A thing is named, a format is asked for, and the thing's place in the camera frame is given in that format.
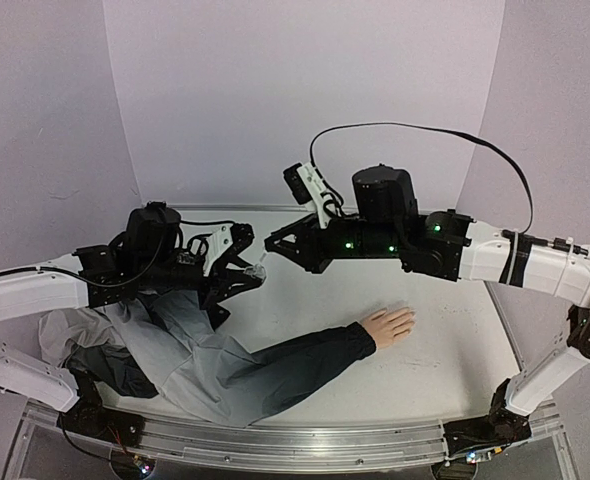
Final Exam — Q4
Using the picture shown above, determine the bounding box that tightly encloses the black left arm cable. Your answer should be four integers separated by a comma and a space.
184, 234, 211, 259

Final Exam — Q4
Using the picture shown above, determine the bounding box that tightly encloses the grey black jacket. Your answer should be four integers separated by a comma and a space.
38, 290, 376, 427

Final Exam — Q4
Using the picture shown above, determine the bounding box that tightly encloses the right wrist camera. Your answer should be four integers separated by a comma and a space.
283, 162, 342, 229

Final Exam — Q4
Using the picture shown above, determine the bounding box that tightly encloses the aluminium back table rail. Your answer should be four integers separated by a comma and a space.
141, 203, 457, 217

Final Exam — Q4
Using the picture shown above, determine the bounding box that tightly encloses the aluminium table rail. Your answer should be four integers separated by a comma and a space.
485, 283, 526, 372
141, 203, 457, 217

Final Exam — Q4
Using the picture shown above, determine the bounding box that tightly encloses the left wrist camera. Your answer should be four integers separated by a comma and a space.
203, 225, 239, 277

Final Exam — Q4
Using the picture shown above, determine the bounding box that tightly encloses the clear nail polish bottle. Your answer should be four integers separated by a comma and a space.
244, 264, 266, 281

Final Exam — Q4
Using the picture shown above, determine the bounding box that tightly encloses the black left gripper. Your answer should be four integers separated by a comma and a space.
140, 253, 264, 312

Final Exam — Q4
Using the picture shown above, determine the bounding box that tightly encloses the black right camera cable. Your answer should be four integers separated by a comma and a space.
308, 119, 532, 236

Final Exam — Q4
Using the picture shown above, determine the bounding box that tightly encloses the mannequin hand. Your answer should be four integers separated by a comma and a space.
361, 307, 415, 350

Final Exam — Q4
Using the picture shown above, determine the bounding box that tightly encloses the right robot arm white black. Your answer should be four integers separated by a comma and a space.
264, 163, 590, 417

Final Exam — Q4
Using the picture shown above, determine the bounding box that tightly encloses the aluminium right table rail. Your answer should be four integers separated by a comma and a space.
485, 283, 526, 372

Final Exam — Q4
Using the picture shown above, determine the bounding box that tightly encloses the aluminium front rail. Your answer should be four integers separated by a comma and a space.
120, 412, 448, 474

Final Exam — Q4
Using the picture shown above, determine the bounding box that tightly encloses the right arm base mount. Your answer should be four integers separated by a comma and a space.
443, 379, 532, 460

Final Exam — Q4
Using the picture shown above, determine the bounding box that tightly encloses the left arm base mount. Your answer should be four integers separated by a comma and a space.
54, 379, 149, 475

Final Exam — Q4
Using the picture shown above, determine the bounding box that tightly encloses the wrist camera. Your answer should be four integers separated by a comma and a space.
283, 162, 342, 229
203, 225, 239, 277

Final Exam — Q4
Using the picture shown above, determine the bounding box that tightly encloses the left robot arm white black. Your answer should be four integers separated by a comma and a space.
0, 202, 265, 437

